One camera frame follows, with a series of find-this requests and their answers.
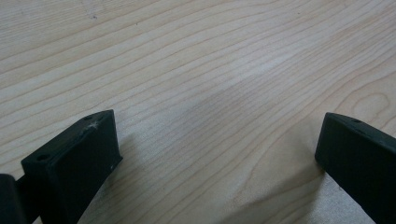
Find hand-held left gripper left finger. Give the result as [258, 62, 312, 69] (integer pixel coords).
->
[20, 108, 123, 224]

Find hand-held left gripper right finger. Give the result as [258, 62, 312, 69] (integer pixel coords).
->
[314, 112, 396, 224]

